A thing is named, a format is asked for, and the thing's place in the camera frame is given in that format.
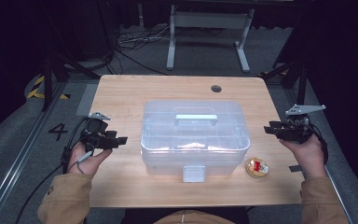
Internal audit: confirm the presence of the yellow black hazard tape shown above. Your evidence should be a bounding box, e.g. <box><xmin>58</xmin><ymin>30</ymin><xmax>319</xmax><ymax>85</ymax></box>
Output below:
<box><xmin>26</xmin><ymin>75</ymin><xmax>71</xmax><ymax>101</ymax></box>

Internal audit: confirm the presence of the clear plastic storage box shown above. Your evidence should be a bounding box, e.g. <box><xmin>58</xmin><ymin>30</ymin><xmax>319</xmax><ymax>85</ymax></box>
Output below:
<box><xmin>140</xmin><ymin>100</ymin><xmax>252</xmax><ymax>184</ymax></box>

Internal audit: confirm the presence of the aluminium floor rail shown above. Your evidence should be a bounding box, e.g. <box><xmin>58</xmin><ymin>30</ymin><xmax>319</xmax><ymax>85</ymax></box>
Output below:
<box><xmin>0</xmin><ymin>81</ymin><xmax>67</xmax><ymax>224</ymax></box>
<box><xmin>322</xmin><ymin>166</ymin><xmax>354</xmax><ymax>224</ymax></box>

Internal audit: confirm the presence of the grey plug cable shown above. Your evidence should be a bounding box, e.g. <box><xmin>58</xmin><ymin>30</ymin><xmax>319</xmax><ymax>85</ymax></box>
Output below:
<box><xmin>76</xmin><ymin>150</ymin><xmax>95</xmax><ymax>175</ymax></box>

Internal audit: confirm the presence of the person's left hand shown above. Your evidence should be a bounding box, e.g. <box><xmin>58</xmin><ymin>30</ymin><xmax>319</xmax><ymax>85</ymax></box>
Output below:
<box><xmin>67</xmin><ymin>142</ymin><xmax>113</xmax><ymax>178</ymax></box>

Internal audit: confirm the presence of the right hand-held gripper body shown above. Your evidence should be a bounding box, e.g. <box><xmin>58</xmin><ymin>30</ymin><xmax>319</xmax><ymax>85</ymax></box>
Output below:
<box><xmin>274</xmin><ymin>104</ymin><xmax>327</xmax><ymax>145</ymax></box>

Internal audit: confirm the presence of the person's right hand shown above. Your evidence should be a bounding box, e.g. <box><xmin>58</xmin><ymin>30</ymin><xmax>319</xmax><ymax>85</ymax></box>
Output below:
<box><xmin>279</xmin><ymin>134</ymin><xmax>328</xmax><ymax>180</ymax></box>

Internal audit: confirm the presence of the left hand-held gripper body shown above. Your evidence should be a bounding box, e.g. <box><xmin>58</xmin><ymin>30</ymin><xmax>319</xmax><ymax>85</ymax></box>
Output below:
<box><xmin>79</xmin><ymin>111</ymin><xmax>117</xmax><ymax>153</ymax></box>

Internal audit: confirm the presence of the black metal stand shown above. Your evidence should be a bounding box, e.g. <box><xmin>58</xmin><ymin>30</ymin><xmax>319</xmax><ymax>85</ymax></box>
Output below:
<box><xmin>41</xmin><ymin>0</ymin><xmax>103</xmax><ymax>112</ymax></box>
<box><xmin>258</xmin><ymin>57</ymin><xmax>312</xmax><ymax>105</ymax></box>

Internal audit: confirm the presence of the white metal desk frame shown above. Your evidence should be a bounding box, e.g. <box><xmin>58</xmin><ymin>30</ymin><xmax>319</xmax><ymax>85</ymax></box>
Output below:
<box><xmin>166</xmin><ymin>4</ymin><xmax>256</xmax><ymax>74</ymax></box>

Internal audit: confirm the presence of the bundle of floor cables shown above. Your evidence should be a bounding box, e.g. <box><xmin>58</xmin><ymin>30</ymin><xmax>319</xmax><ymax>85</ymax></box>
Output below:
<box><xmin>114</xmin><ymin>23</ymin><xmax>175</xmax><ymax>77</ymax></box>

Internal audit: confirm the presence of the small round gold tin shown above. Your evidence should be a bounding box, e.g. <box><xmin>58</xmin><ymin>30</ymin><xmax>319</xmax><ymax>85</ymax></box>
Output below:
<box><xmin>245</xmin><ymin>157</ymin><xmax>269</xmax><ymax>180</ymax></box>

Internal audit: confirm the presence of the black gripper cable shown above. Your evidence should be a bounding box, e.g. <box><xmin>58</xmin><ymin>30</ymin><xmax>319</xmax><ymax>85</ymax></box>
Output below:
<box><xmin>14</xmin><ymin>117</ymin><xmax>90</xmax><ymax>224</ymax></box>
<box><xmin>304</xmin><ymin>121</ymin><xmax>329</xmax><ymax>165</ymax></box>

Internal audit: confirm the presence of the person's torso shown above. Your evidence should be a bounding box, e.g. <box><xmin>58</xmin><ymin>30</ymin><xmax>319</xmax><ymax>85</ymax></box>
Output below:
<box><xmin>120</xmin><ymin>205</ymin><xmax>252</xmax><ymax>224</ymax></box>

